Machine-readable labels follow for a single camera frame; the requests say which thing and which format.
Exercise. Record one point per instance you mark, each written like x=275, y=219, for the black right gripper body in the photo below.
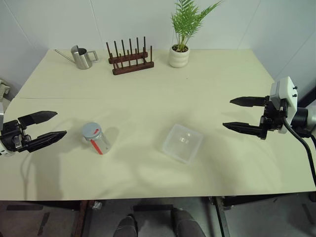
x=271, y=118

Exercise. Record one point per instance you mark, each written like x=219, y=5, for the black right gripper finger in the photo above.
x=244, y=128
x=249, y=101

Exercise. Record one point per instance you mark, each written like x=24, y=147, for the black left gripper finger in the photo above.
x=39, y=117
x=47, y=139

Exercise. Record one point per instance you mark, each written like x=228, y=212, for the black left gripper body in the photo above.
x=12, y=134

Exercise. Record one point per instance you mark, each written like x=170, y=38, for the grey jar lid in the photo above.
x=90, y=130

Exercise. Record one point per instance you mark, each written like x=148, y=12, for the clear jar with red label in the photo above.
x=105, y=144

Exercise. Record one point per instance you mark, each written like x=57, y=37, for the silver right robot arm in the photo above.
x=300, y=119

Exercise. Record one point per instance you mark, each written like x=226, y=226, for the clear plastic tray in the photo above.
x=181, y=144

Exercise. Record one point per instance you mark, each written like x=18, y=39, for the beige crumpled cloth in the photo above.
x=3, y=89

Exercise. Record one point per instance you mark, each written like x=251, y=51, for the steel watering can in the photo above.
x=82, y=59

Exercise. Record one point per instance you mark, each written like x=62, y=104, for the crumpled silver foil piece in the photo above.
x=96, y=205

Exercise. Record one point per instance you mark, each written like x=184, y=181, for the fern in white pot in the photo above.
x=179, y=58

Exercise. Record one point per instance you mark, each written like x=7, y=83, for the brown wooden peg rack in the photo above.
x=133, y=67

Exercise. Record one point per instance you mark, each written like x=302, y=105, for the dark grey rounded shape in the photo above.
x=127, y=228
x=185, y=224

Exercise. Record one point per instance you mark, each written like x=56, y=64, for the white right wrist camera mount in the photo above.
x=286, y=89

